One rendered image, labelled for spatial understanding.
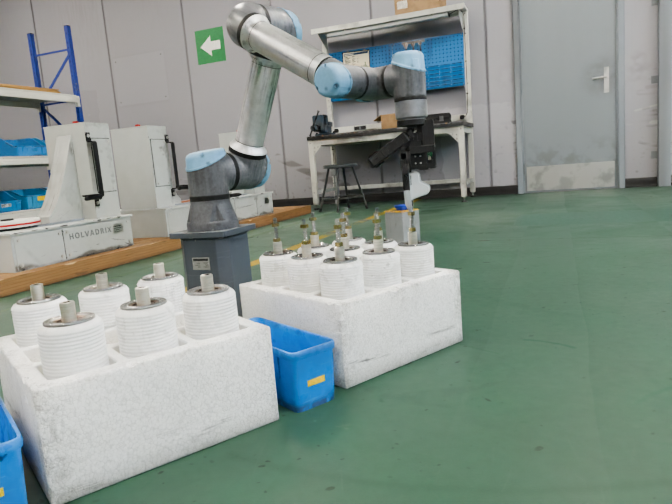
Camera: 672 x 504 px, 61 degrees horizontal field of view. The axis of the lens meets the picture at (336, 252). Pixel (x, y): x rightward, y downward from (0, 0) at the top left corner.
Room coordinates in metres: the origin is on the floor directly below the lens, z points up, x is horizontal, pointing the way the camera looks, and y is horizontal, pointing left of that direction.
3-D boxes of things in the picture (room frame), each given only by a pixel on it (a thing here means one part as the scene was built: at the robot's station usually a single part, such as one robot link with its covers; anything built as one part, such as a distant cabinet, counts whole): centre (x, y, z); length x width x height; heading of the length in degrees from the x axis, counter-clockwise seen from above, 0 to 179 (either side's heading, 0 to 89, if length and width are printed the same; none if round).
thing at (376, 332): (1.39, -0.02, 0.09); 0.39 x 0.39 x 0.18; 40
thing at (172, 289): (1.21, 0.38, 0.16); 0.10 x 0.10 x 0.18
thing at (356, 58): (6.47, -0.39, 1.54); 0.32 x 0.02 x 0.25; 68
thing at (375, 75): (1.43, -0.12, 0.64); 0.11 x 0.11 x 0.08; 48
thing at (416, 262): (1.38, -0.19, 0.16); 0.10 x 0.10 x 0.18
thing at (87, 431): (1.04, 0.40, 0.09); 0.39 x 0.39 x 0.18; 37
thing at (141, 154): (4.50, 1.05, 0.45); 1.51 x 0.57 x 0.74; 158
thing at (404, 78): (1.38, -0.20, 0.64); 0.09 x 0.08 x 0.11; 48
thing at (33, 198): (6.10, 3.22, 0.36); 0.50 x 0.38 x 0.21; 67
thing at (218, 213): (1.69, 0.36, 0.35); 0.15 x 0.15 x 0.10
